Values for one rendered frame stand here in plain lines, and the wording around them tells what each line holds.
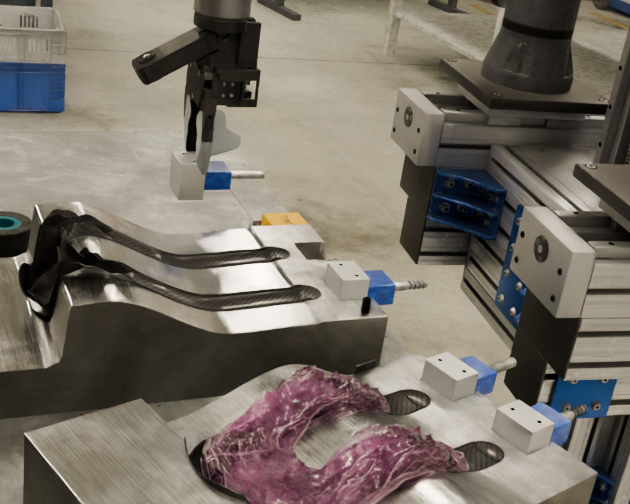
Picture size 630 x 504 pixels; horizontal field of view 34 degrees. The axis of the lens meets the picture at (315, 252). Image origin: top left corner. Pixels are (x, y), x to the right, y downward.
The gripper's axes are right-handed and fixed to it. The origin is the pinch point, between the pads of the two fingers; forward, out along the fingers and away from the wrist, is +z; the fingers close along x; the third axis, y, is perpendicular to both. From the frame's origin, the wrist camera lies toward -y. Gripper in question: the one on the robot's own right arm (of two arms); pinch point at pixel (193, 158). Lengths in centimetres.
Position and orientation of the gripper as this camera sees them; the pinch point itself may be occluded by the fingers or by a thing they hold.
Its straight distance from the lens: 143.8
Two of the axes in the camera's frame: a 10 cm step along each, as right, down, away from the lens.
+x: -3.7, -4.4, 8.2
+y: 9.2, -0.5, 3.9
